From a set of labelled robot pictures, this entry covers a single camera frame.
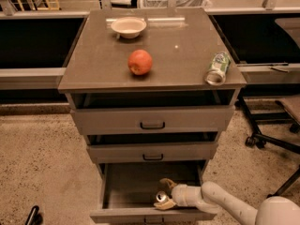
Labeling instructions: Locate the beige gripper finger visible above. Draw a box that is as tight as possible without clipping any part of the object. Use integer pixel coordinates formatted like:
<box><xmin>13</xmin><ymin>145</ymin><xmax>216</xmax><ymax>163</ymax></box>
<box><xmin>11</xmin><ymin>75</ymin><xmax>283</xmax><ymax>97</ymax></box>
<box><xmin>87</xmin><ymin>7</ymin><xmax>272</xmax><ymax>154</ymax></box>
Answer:
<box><xmin>154</xmin><ymin>198</ymin><xmax>176</xmax><ymax>210</ymax></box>
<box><xmin>158</xmin><ymin>178</ymin><xmax>177</xmax><ymax>193</ymax></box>

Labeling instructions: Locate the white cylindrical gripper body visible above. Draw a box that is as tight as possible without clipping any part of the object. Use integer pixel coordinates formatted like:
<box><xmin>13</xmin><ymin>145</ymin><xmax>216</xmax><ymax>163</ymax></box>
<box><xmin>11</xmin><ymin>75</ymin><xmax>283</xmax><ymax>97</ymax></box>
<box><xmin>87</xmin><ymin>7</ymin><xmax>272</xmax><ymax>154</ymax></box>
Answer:
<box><xmin>172</xmin><ymin>184</ymin><xmax>188</xmax><ymax>207</ymax></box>

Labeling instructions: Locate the orange soda can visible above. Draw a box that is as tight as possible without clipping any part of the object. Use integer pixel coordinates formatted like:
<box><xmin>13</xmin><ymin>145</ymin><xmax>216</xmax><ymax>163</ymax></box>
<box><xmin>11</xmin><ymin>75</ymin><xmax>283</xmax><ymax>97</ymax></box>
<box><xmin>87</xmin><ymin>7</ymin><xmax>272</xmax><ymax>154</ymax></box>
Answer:
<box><xmin>156</xmin><ymin>191</ymin><xmax>169</xmax><ymax>203</ymax></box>

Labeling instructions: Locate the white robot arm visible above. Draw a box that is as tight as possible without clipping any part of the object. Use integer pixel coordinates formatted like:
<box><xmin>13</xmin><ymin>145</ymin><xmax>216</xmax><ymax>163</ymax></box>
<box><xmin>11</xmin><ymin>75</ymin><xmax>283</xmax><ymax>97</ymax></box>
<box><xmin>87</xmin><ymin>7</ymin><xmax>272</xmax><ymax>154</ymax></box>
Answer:
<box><xmin>154</xmin><ymin>178</ymin><xmax>300</xmax><ymax>225</ymax></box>

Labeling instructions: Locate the grey bottom drawer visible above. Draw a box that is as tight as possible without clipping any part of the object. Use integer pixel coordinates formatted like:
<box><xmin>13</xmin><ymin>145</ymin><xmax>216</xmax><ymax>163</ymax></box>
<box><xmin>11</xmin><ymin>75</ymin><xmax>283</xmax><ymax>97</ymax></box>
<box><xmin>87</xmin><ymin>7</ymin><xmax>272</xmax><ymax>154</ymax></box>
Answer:
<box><xmin>90</xmin><ymin>161</ymin><xmax>214</xmax><ymax>225</ymax></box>

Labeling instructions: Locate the grey drawer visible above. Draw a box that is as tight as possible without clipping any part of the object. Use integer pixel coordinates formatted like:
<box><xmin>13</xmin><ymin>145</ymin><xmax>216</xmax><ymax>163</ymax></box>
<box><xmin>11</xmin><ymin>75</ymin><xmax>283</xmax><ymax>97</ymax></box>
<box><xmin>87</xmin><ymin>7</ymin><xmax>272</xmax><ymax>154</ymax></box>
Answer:
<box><xmin>67</xmin><ymin>89</ymin><xmax>237</xmax><ymax>135</ymax></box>
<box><xmin>90</xmin><ymin>161</ymin><xmax>214</xmax><ymax>225</ymax></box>
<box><xmin>87</xmin><ymin>132</ymin><xmax>218</xmax><ymax>163</ymax></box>

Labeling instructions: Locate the grey middle drawer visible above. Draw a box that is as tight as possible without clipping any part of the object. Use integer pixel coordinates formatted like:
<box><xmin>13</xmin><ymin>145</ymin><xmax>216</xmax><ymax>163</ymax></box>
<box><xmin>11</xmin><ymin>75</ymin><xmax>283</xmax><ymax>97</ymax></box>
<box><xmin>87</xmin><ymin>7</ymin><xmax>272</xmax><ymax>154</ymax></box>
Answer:
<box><xmin>87</xmin><ymin>132</ymin><xmax>218</xmax><ymax>163</ymax></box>

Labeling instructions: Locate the grey top drawer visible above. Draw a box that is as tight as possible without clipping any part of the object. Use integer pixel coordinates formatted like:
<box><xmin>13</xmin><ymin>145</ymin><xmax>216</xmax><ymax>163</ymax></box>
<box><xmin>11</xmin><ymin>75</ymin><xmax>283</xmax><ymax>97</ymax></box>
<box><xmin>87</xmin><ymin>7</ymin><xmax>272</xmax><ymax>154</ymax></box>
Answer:
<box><xmin>67</xmin><ymin>89</ymin><xmax>237</xmax><ymax>135</ymax></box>

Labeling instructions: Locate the grey drawer cabinet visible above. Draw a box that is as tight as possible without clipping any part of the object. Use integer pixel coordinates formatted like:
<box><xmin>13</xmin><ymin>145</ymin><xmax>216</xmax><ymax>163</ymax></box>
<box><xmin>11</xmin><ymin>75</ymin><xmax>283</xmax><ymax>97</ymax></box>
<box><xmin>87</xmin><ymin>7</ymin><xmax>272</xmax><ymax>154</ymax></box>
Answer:
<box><xmin>57</xmin><ymin>7</ymin><xmax>248</xmax><ymax>225</ymax></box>

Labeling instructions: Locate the green soda can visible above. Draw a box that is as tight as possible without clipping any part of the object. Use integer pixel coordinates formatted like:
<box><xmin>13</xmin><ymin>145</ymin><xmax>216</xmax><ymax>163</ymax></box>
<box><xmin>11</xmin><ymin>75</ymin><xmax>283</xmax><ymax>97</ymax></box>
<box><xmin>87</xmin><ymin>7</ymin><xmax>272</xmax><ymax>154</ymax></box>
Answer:
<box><xmin>204</xmin><ymin>52</ymin><xmax>231</xmax><ymax>86</ymax></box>

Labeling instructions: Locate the red apple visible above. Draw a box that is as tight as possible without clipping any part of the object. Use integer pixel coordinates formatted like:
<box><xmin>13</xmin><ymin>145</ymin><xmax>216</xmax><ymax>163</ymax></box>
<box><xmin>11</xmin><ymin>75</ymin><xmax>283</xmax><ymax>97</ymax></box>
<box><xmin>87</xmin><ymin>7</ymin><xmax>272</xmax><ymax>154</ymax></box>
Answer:
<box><xmin>127</xmin><ymin>50</ymin><xmax>153</xmax><ymax>76</ymax></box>

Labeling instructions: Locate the black object bottom left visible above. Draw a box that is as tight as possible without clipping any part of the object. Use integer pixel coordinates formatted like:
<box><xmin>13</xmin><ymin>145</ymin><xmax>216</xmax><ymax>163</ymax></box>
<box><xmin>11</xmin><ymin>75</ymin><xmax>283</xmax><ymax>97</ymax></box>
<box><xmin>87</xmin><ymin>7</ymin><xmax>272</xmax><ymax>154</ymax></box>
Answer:
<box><xmin>24</xmin><ymin>205</ymin><xmax>43</xmax><ymax>225</ymax></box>

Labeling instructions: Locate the white bowl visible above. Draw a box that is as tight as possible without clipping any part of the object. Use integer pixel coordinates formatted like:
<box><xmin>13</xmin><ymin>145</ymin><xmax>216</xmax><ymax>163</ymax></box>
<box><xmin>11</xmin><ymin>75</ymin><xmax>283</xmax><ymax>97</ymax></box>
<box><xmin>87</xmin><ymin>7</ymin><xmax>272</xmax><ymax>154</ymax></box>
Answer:
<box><xmin>111</xmin><ymin>17</ymin><xmax>147</xmax><ymax>39</ymax></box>

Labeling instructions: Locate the white wire basket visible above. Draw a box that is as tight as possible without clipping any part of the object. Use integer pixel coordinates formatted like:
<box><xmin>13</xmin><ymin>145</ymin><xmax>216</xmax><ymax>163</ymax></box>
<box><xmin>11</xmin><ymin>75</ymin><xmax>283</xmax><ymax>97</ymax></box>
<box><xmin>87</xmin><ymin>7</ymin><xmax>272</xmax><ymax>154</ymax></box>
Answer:
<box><xmin>138</xmin><ymin>0</ymin><xmax>212</xmax><ymax>8</ymax></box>

